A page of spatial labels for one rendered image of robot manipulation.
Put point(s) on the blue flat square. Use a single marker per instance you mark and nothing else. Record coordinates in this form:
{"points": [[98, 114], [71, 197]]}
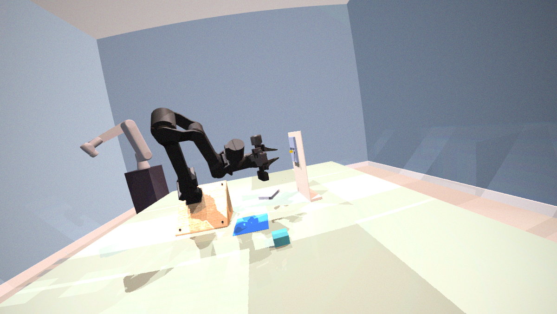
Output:
{"points": [[251, 224]]}

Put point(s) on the teal cube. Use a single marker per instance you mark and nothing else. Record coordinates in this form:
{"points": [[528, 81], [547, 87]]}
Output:
{"points": [[280, 237]]}

